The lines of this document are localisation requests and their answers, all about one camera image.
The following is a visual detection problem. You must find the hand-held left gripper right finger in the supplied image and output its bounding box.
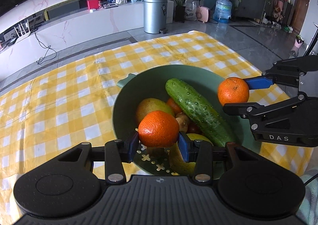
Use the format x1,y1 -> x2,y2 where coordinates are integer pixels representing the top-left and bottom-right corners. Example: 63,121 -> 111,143
178,132 -> 257,183

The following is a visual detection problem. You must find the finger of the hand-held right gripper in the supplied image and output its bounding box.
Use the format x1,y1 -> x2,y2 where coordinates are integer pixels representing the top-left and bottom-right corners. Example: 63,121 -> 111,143
243,55 -> 318,90
223,94 -> 306,128

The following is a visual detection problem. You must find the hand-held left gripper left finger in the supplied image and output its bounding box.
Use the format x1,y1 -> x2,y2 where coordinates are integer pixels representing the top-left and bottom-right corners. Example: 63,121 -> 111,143
57,132 -> 139,183

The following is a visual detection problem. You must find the green-yellow mango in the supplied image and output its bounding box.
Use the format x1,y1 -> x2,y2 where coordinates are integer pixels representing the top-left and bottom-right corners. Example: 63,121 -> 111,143
169,133 -> 214,175

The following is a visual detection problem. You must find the green cucumber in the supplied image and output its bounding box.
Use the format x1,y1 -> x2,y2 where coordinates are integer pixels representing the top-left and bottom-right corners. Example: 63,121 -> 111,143
165,78 -> 236,147

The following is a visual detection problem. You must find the green colander bowl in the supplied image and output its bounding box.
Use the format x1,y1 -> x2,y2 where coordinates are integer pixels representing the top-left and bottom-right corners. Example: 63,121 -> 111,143
112,65 -> 261,176

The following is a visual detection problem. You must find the pink flower pot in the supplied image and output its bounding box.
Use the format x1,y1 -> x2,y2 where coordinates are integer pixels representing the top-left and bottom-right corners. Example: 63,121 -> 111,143
292,35 -> 305,51

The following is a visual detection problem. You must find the stuffed toy figure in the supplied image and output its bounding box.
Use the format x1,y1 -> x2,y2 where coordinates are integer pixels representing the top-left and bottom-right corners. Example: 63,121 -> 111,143
272,0 -> 285,20

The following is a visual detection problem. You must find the light teal cloth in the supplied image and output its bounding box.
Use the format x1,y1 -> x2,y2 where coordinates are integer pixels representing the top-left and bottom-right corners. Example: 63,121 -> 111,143
296,169 -> 318,220

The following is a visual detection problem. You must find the yellow checked tablecloth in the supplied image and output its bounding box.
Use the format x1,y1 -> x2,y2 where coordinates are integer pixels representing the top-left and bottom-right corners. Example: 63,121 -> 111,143
0,30 -> 311,186

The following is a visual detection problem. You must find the blue water jug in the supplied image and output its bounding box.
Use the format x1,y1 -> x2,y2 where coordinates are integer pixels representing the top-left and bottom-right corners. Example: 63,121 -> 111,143
214,0 -> 233,24

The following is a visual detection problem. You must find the pink small heater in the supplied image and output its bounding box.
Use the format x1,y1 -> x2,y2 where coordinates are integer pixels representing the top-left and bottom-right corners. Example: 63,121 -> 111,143
196,6 -> 211,23

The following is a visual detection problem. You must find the white plastic bag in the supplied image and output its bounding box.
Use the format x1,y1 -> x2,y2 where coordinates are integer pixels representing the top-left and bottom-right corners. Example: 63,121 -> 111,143
184,1 -> 198,21

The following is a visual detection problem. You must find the silver pedal trash can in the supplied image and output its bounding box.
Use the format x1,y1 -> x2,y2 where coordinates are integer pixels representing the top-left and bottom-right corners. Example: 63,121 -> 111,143
143,0 -> 168,34

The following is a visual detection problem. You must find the white marble television cabinet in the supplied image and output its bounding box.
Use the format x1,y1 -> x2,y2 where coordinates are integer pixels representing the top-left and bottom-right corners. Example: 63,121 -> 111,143
0,0 -> 174,82

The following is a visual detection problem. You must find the red box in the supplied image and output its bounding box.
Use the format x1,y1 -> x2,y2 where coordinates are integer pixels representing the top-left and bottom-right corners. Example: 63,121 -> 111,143
86,0 -> 100,11

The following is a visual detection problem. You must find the white router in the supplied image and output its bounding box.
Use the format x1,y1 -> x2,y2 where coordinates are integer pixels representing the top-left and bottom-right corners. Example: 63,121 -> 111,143
14,22 -> 31,41

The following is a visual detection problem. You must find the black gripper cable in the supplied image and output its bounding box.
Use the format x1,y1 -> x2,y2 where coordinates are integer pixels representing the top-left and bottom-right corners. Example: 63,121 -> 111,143
302,173 -> 318,186

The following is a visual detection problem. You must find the black power cable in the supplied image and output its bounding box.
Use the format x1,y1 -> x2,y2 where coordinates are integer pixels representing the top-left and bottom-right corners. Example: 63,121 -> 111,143
34,30 -> 57,65

